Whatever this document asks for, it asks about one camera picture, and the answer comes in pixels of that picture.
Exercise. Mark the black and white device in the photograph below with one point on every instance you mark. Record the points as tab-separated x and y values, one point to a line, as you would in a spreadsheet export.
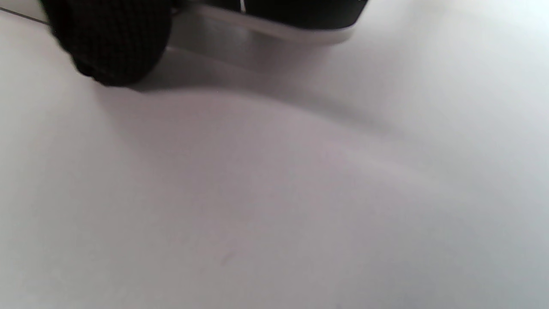
296	17

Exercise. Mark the person's right hand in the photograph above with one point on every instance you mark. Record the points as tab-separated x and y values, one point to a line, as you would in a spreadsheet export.
112	38

